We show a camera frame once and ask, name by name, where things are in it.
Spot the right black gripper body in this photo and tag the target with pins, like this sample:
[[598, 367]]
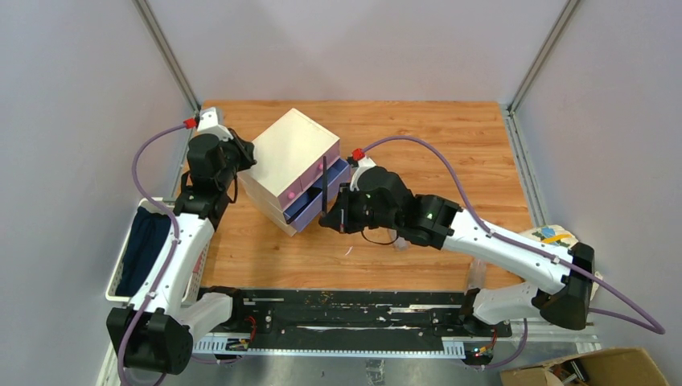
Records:
[[359, 215]]

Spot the dark blue cloth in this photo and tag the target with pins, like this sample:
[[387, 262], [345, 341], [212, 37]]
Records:
[[149, 233]]

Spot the cardboard box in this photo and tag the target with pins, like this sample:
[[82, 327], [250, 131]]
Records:
[[614, 366]]

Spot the purple drawer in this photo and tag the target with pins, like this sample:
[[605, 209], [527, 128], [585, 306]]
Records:
[[309, 205]]

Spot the white mini drawer cabinet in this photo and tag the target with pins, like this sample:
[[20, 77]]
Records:
[[283, 152]]

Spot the white perforated basket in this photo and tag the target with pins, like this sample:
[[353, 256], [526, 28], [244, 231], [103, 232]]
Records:
[[190, 294]]

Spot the printed cream cloth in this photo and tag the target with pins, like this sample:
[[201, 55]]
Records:
[[551, 234]]

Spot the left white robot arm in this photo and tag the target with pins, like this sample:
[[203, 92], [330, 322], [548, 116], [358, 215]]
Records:
[[155, 332]]

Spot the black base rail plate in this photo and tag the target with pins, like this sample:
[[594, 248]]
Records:
[[361, 324]]

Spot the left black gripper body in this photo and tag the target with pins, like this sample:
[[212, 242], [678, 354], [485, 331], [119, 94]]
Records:
[[236, 159]]

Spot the pink drawer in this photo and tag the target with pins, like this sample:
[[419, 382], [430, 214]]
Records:
[[315, 170], [289, 194]]

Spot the small clear bottle black cap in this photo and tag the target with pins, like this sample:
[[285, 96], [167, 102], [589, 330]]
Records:
[[400, 244]]

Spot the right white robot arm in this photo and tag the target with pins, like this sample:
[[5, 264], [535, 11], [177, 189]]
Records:
[[556, 287]]

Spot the thin black makeup brush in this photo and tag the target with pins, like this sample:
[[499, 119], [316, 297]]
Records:
[[324, 192]]

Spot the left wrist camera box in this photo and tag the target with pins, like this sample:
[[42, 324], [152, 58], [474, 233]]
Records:
[[211, 121]]

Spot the clear square bottle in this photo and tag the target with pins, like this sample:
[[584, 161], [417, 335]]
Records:
[[476, 276]]

